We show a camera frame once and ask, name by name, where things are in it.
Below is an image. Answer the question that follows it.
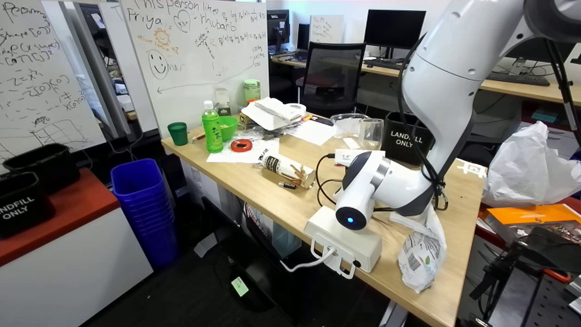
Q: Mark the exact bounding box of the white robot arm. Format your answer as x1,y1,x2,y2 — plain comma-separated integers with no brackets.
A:
334,0,581,230

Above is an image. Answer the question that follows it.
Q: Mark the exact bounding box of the black landfill bin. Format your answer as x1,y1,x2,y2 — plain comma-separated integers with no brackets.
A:
383,112,434,164

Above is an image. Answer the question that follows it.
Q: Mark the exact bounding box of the black bin on cabinet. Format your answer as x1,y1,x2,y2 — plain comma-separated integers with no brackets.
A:
4,143,80,192
0,172,54,237

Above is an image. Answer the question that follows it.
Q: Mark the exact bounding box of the printed paper sheet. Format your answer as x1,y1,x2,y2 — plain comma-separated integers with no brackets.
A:
289,119,336,145

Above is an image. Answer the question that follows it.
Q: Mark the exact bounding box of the white paper sheet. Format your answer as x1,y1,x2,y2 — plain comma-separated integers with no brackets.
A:
207,137,280,163

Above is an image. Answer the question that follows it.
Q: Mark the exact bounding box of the red tape roll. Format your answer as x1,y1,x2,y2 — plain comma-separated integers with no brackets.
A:
231,137,252,152

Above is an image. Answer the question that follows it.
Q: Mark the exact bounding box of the stack of white trays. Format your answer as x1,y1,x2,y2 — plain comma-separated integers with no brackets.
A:
241,97,307,130

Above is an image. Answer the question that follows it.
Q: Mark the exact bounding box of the light green jar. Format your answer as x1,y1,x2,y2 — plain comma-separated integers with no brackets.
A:
243,79,260,103

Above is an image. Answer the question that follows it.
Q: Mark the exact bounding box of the green plastic bottle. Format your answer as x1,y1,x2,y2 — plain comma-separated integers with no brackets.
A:
201,99,223,152

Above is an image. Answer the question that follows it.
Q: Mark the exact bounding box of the black office chair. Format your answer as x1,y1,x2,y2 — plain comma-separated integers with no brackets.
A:
300,41,365,115

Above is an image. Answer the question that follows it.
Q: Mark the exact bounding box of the white power box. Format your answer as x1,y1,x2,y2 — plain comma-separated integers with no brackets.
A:
305,206,383,279

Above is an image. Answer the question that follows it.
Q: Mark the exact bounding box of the dark green cup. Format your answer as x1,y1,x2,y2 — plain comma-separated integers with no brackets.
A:
167,121,187,145

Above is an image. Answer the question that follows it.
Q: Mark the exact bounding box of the stack of blue bins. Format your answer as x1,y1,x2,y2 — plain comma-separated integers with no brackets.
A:
111,157,178,268

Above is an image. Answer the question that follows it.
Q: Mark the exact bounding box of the large whiteboard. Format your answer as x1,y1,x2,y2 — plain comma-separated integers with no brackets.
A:
120,0,269,135

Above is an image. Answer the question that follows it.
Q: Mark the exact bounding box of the crumpled white packet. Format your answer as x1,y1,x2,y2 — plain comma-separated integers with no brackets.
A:
392,206,447,292

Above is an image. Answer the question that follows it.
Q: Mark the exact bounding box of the black computer monitor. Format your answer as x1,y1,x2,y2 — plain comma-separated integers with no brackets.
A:
365,8,425,59

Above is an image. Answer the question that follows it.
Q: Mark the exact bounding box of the white plastic bag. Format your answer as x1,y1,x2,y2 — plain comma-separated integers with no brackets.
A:
483,121,581,204

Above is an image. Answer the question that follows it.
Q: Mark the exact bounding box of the orange folder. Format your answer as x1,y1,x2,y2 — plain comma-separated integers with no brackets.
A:
488,203,581,224

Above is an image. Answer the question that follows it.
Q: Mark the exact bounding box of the red topped white cabinet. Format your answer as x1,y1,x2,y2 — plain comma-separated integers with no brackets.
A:
0,168,152,327

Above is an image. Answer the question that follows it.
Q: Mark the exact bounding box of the left whiteboard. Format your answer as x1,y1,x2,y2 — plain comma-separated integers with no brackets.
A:
0,0,105,159

